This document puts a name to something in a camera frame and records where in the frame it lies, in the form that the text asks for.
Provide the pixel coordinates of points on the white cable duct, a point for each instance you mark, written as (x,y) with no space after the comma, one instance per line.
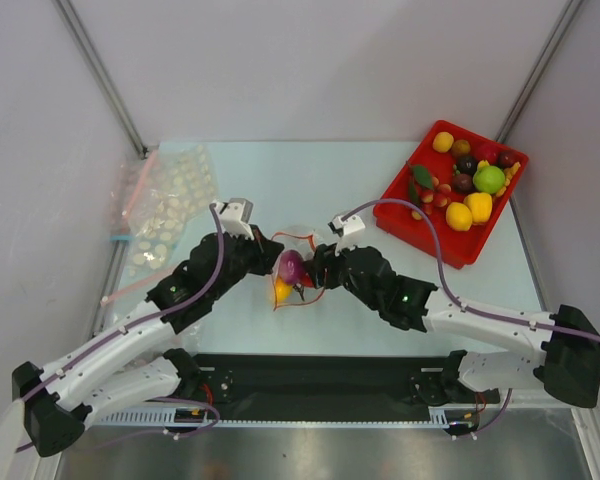
(181,416)

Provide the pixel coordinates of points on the orange yellow mango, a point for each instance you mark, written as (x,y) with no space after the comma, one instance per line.
(282,290)

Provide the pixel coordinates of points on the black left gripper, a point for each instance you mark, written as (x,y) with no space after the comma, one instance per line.
(265,251)

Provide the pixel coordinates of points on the left aluminium frame post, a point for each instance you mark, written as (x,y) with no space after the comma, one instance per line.
(86,47)

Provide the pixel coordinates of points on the clear zip bag orange zipper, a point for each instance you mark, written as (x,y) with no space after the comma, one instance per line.
(305,240)

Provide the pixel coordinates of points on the bag of white slices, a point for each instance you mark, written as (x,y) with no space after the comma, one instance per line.
(175,184)

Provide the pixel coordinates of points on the purple onion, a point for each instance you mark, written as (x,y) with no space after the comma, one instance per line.
(291,268)

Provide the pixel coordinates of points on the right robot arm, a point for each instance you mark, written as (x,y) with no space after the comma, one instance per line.
(558,352)

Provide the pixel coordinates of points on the yellow bell pepper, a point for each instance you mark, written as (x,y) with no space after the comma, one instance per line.
(480,205)

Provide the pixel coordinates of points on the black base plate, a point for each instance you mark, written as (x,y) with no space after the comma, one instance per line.
(321,387)

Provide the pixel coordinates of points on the dark plum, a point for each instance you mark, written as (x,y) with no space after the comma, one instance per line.
(507,159)

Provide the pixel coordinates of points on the red chili pepper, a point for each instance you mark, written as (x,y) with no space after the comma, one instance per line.
(306,281)

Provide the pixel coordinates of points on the yellow lemon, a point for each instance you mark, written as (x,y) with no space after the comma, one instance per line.
(458,217)

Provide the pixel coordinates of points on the red apple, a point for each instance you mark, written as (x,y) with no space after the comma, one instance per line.
(487,152)

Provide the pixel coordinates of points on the red lychee cluster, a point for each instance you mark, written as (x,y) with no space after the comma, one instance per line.
(426,192)

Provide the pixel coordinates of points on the green apple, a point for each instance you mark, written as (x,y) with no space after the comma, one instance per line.
(489,179)

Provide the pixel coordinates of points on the pink zipper empty bag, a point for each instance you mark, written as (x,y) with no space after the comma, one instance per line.
(128,290)

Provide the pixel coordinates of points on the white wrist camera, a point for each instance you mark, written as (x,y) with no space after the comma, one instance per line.
(234,216)
(349,230)

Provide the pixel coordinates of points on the right aluminium frame post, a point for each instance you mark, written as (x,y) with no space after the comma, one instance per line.
(559,32)

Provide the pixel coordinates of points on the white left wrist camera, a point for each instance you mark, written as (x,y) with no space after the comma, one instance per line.
(234,216)

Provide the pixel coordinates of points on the dark purple mangosteen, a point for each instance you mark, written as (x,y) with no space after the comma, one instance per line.
(466,164)

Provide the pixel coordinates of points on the aluminium frame post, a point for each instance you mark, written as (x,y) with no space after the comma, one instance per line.
(86,47)
(559,32)

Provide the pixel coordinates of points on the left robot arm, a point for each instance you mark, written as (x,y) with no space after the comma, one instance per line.
(63,398)

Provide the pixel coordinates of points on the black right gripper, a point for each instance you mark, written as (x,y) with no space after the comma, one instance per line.
(327,265)

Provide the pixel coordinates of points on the red plastic tray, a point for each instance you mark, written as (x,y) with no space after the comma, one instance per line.
(459,249)

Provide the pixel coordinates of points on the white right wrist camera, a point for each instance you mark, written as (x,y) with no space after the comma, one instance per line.
(349,230)

